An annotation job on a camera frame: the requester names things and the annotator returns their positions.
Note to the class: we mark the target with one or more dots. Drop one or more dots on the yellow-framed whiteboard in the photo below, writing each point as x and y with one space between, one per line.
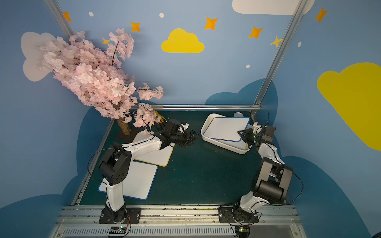
159 158
229 144

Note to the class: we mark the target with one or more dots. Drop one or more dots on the blue-framed whiteboard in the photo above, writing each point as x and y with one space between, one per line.
226 129
139 180

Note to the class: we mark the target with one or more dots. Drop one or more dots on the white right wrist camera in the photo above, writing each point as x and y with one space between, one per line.
257 128

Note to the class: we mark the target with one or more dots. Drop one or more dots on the black yellow work glove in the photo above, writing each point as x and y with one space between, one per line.
160 120

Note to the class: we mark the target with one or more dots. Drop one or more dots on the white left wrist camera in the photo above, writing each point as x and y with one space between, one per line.
183 127

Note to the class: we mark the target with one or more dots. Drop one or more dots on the right round circuit board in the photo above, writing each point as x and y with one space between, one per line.
242 232

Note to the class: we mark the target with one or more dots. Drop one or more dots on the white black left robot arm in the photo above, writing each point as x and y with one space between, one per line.
119 158

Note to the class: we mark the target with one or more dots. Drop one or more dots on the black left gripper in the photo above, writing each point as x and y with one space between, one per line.
187 138

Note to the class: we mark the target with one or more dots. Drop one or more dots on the left aluminium corner post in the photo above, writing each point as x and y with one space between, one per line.
58 15

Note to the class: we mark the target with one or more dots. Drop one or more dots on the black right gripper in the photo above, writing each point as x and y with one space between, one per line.
248 135

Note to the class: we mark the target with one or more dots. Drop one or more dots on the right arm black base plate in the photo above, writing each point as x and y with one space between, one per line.
234 214

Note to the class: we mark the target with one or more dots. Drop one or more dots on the aluminium corner post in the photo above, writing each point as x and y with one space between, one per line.
289 33
58 15

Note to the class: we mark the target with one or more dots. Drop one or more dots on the right aluminium corner post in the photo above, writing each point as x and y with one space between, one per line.
289 33

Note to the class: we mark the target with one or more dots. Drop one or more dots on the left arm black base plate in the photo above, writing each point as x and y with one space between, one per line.
122 216

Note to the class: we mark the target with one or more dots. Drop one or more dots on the horizontal aluminium back rail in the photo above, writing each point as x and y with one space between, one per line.
206 107

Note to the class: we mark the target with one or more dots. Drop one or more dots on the white plastic storage box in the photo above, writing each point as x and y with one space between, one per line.
208 121

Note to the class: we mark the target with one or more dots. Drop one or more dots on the left green circuit board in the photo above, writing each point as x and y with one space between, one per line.
117 232

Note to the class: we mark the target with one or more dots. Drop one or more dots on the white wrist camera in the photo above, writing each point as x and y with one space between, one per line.
257 128
183 127

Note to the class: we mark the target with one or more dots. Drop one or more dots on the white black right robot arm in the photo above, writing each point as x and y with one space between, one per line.
271 182

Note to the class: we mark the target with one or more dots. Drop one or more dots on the aluminium front rail frame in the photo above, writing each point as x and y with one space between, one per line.
176 221

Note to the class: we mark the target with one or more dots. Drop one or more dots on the pink artificial blossom tree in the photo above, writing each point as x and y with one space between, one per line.
96 77

